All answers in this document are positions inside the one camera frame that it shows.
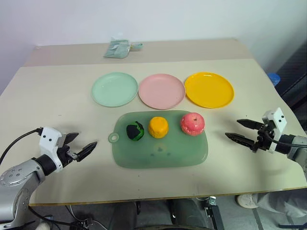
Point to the pink plate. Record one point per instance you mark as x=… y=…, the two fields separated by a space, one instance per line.
x=161 y=91

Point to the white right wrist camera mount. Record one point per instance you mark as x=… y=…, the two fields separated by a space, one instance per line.
x=278 y=119

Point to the translucent green cutting board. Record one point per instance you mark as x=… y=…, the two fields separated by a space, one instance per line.
x=168 y=153

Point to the dark green toy vegetable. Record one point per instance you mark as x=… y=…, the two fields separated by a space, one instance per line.
x=134 y=131

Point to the yellow plate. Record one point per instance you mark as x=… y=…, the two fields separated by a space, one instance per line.
x=209 y=89

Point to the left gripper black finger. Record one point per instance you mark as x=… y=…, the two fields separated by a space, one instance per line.
x=86 y=151
x=71 y=137

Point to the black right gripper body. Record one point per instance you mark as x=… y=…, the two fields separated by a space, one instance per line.
x=265 y=140

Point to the orange toy fruit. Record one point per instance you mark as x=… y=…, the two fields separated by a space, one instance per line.
x=158 y=127

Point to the black carbon-pattern case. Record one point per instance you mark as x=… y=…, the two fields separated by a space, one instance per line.
x=296 y=81

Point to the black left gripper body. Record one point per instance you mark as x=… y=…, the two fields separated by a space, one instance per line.
x=65 y=155

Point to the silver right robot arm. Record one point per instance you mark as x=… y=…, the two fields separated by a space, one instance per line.
x=296 y=149

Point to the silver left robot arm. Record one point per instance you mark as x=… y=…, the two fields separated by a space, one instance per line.
x=19 y=176

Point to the white shoe tip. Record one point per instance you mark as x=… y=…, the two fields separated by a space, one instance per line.
x=44 y=226

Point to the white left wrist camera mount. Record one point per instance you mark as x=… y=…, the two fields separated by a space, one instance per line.
x=49 y=140

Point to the black table clamp bracket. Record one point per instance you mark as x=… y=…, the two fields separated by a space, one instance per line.
x=216 y=213

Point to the grey trouser leg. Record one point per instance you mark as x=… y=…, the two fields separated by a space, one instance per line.
x=280 y=201

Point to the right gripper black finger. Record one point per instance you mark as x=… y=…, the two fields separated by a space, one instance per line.
x=241 y=140
x=251 y=125

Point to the clear plastic bag packet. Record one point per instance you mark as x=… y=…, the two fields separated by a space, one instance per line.
x=117 y=49

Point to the red toy apple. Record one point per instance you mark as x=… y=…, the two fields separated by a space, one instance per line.
x=192 y=124

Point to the mint green plate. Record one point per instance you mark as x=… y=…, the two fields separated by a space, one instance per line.
x=114 y=89

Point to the white shoe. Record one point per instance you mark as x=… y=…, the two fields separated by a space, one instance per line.
x=245 y=201

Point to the blue round lid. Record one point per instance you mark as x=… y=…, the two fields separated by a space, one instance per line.
x=274 y=78

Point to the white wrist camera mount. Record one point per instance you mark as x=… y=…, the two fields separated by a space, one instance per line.
x=278 y=119
x=49 y=140

